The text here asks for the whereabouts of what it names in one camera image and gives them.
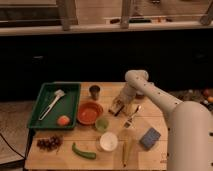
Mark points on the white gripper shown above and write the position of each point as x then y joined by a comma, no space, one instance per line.
127,106

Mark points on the black whiteboard eraser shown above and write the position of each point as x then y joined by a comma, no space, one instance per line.
115,108

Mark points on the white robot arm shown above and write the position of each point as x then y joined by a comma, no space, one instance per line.
190,124

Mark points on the small green cup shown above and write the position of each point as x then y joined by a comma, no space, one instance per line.
101,124

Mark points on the orange bowl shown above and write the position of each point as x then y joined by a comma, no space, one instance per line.
88,112

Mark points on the white bowl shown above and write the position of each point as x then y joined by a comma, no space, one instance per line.
108,141

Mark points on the blue sponge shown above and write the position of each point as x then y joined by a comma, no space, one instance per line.
149,139

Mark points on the green plastic tray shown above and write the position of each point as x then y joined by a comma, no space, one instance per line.
67,105

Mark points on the green cucumber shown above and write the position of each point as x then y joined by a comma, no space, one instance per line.
84,154

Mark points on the orange tomato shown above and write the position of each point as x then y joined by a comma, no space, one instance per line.
63,120

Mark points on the white dish brush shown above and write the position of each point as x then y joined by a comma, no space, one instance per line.
58,94

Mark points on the bunch of dark grapes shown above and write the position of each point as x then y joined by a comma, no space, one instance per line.
50,144

